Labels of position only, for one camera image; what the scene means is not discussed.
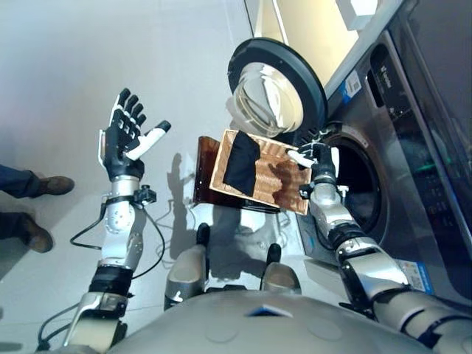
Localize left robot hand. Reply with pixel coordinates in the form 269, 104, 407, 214
97, 87, 173, 182

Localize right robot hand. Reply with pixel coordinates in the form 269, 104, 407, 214
287, 141, 341, 184

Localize small black garment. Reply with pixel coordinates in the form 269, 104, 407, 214
223, 131, 261, 198

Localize grey washing machine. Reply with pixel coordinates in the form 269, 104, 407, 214
294, 29, 472, 300

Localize silver raised machine platform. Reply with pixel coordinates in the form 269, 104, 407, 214
294, 217, 355, 293

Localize brown wicker laundry basket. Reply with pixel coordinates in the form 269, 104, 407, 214
208, 128, 314, 216

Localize brown leather shoe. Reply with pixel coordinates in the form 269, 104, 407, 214
38, 176, 76, 197
23, 215, 55, 254

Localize small blue sticker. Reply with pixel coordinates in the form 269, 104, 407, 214
339, 70, 362, 104

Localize dark brown glossy stand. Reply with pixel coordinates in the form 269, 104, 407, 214
193, 135, 283, 216

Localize white shelf cabinet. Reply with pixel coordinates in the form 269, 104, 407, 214
243, 0, 411, 97

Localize left silver robot leg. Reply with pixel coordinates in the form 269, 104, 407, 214
164, 223, 212, 311

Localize white label with blue header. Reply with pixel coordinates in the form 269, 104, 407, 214
400, 260, 434, 296

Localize grey robot torso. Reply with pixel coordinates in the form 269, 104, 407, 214
106, 283, 440, 354

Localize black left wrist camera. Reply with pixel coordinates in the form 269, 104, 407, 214
133, 186, 158, 206

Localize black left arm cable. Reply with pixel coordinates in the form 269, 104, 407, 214
36, 198, 166, 351

